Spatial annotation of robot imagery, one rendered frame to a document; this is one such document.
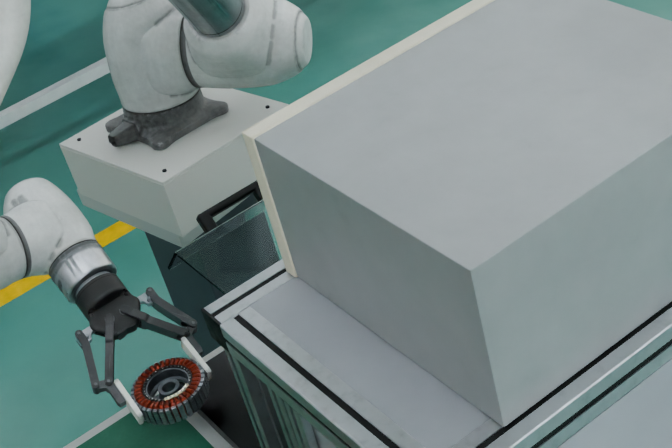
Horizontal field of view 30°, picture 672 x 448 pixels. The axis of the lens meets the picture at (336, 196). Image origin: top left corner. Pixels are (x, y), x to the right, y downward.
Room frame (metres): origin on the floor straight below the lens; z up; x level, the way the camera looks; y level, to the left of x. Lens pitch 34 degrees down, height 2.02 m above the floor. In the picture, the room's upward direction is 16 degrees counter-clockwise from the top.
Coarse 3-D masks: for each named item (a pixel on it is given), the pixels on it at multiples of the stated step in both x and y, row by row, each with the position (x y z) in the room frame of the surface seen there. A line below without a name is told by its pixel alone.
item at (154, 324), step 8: (128, 312) 1.51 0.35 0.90; (136, 312) 1.51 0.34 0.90; (144, 312) 1.51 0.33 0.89; (144, 320) 1.50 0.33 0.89; (152, 320) 1.50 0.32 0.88; (160, 320) 1.50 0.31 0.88; (144, 328) 1.51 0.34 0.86; (152, 328) 1.50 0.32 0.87; (160, 328) 1.49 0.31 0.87; (168, 328) 1.49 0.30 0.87; (176, 328) 1.49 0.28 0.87; (184, 328) 1.49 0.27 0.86; (168, 336) 1.50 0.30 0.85; (176, 336) 1.49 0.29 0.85; (184, 336) 1.48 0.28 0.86
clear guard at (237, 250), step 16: (256, 208) 1.44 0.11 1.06; (224, 224) 1.43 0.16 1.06; (240, 224) 1.42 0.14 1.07; (256, 224) 1.41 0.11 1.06; (208, 240) 1.40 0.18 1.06; (224, 240) 1.39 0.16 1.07; (240, 240) 1.38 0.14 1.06; (256, 240) 1.37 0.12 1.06; (272, 240) 1.36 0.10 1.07; (176, 256) 1.40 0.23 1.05; (192, 256) 1.37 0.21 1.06; (208, 256) 1.36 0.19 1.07; (224, 256) 1.35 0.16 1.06; (240, 256) 1.34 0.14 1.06; (256, 256) 1.33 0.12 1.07; (272, 256) 1.32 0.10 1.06; (208, 272) 1.33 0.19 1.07; (224, 272) 1.32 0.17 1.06; (240, 272) 1.31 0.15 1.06; (256, 272) 1.30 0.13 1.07; (224, 288) 1.29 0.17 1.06
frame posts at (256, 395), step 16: (240, 368) 1.18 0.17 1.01; (240, 384) 1.20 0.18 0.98; (256, 384) 1.20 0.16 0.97; (256, 400) 1.19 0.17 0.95; (272, 400) 1.12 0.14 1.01; (256, 416) 1.19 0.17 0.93; (272, 416) 1.19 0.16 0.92; (288, 416) 1.10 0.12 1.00; (256, 432) 1.21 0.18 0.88; (272, 432) 1.20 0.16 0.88; (288, 432) 1.11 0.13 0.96
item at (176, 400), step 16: (160, 368) 1.45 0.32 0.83; (176, 368) 1.44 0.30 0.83; (192, 368) 1.42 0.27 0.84; (144, 384) 1.42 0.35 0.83; (160, 384) 1.42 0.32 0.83; (176, 384) 1.41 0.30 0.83; (192, 384) 1.39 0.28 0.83; (208, 384) 1.41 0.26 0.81; (144, 400) 1.38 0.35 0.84; (160, 400) 1.38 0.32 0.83; (176, 400) 1.37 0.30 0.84; (192, 400) 1.37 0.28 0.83; (144, 416) 1.38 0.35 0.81; (160, 416) 1.36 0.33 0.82; (176, 416) 1.36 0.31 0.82
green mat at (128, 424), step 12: (120, 420) 1.46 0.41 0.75; (132, 420) 1.45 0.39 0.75; (108, 432) 1.44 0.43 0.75; (120, 432) 1.43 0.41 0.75; (132, 432) 1.42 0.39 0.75; (144, 432) 1.42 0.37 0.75; (156, 432) 1.41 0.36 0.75; (168, 432) 1.40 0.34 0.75; (180, 432) 1.39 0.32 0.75; (192, 432) 1.39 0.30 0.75; (84, 444) 1.43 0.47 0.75; (96, 444) 1.42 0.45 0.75; (108, 444) 1.41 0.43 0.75; (120, 444) 1.40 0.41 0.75; (132, 444) 1.40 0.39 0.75; (144, 444) 1.39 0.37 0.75; (156, 444) 1.38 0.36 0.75; (168, 444) 1.38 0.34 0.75; (180, 444) 1.37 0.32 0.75; (192, 444) 1.36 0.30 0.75; (204, 444) 1.35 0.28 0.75
